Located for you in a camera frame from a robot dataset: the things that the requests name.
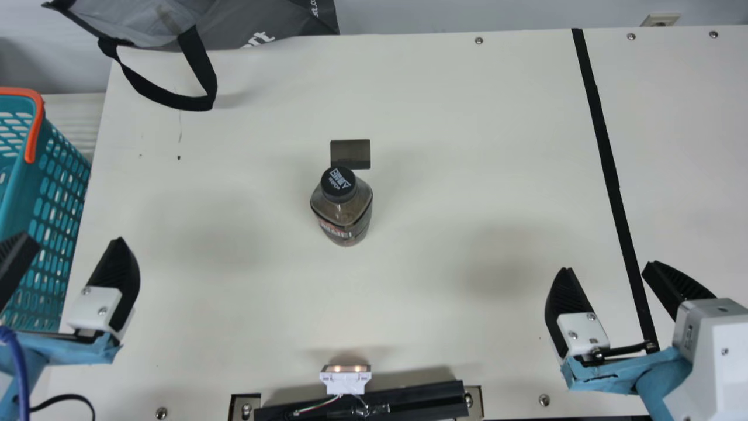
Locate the dark grey bag with straps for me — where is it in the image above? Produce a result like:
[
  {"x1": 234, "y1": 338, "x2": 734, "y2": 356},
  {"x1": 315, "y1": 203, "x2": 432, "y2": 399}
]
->
[{"x1": 42, "y1": 0, "x2": 340, "y2": 112}]

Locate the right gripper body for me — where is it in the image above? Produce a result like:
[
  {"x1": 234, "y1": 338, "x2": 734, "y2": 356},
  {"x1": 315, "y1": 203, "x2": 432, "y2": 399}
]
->
[{"x1": 560, "y1": 345, "x2": 693, "y2": 421}]

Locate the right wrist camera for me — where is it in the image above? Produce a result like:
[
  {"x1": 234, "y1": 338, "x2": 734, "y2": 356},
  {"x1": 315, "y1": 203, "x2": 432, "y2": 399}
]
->
[{"x1": 663, "y1": 297, "x2": 748, "y2": 421}]

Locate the small white device with light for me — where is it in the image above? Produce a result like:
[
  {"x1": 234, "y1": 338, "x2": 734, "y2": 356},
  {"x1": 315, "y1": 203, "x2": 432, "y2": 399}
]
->
[{"x1": 319, "y1": 363, "x2": 372, "y2": 396}]

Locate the black strip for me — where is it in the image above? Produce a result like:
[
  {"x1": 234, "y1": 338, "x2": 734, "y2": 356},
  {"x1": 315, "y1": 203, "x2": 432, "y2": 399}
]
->
[{"x1": 572, "y1": 28, "x2": 660, "y2": 354}]

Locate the blue cable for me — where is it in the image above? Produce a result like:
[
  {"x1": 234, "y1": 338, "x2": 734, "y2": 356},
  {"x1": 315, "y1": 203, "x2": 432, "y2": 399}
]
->
[{"x1": 0, "y1": 326, "x2": 31, "y2": 421}]

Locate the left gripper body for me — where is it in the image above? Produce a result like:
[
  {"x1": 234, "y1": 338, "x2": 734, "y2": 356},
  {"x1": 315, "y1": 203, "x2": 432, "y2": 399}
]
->
[{"x1": 0, "y1": 330, "x2": 123, "y2": 421}]

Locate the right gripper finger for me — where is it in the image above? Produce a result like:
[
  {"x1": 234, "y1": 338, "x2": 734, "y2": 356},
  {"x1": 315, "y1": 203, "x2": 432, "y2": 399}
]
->
[
  {"x1": 545, "y1": 267, "x2": 611, "y2": 358},
  {"x1": 642, "y1": 261, "x2": 717, "y2": 321}
]

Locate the teal shopping basket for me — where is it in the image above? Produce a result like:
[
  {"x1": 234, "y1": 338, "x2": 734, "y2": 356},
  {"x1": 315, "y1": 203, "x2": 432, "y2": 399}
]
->
[{"x1": 0, "y1": 87, "x2": 92, "y2": 334}]

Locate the black cable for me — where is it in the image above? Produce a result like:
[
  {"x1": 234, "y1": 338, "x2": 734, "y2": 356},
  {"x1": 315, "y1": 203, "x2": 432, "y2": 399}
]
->
[{"x1": 29, "y1": 394, "x2": 96, "y2": 421}]

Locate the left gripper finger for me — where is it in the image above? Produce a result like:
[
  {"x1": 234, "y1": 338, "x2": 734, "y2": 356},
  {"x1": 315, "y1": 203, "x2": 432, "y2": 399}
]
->
[
  {"x1": 0, "y1": 232, "x2": 41, "y2": 310},
  {"x1": 66, "y1": 237, "x2": 141, "y2": 343}
]

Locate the dark coffee bottle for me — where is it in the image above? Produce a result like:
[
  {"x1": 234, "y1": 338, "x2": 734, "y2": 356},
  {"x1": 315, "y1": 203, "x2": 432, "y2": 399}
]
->
[{"x1": 310, "y1": 166, "x2": 374, "y2": 247}]

